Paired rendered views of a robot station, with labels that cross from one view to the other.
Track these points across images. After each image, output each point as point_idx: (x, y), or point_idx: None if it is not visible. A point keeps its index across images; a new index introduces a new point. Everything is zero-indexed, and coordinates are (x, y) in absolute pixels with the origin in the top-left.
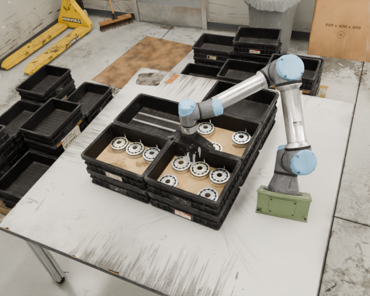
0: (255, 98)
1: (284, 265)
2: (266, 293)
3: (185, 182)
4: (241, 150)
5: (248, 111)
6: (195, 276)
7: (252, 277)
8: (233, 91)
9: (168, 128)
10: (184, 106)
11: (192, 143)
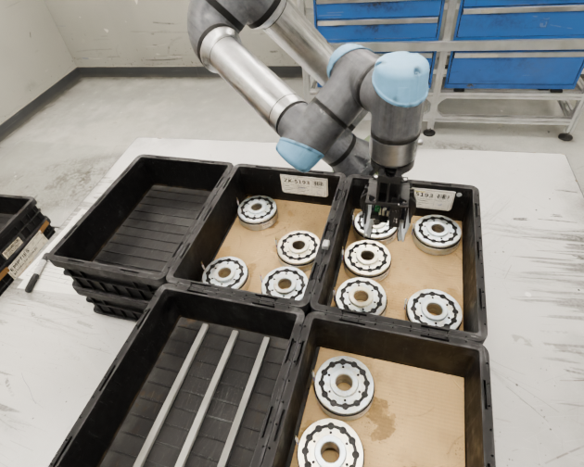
0: (126, 208)
1: (467, 177)
2: (523, 187)
3: (405, 285)
4: (284, 212)
5: (160, 219)
6: (563, 268)
7: (509, 203)
8: (269, 71)
9: (214, 373)
10: (418, 59)
11: (401, 177)
